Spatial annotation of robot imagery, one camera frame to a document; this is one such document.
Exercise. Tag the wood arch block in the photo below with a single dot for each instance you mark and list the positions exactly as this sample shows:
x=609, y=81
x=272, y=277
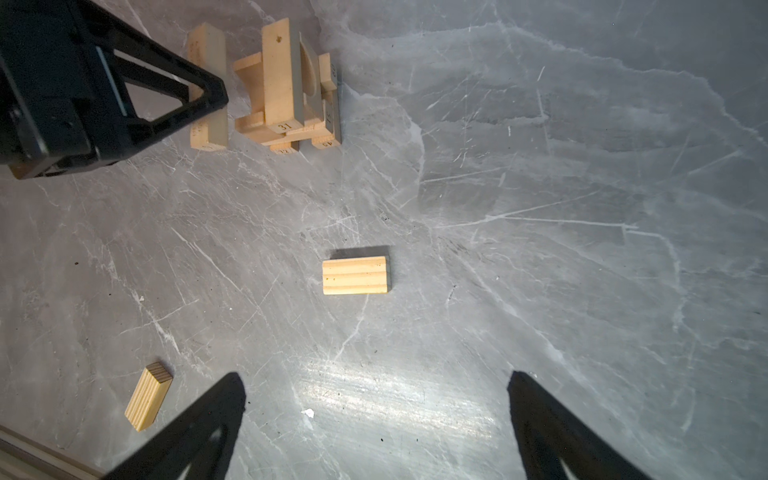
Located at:
x=250, y=71
x=310, y=69

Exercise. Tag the ribbed wood block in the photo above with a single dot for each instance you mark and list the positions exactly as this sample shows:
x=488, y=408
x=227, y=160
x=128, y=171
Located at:
x=353, y=276

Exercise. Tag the wood block angled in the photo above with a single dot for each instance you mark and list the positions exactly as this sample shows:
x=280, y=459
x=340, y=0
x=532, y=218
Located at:
x=327, y=73

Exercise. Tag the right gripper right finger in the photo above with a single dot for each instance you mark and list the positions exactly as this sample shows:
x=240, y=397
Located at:
x=555, y=444

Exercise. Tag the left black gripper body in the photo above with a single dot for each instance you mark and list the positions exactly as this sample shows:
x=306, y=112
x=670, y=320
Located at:
x=54, y=89

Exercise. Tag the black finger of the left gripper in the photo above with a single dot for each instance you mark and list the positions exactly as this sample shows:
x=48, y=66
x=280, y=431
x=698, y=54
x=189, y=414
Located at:
x=118, y=55

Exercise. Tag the aluminium rail frame front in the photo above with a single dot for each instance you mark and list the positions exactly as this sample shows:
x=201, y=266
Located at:
x=23, y=458

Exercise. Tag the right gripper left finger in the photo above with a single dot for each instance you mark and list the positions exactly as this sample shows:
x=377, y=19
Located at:
x=198, y=444

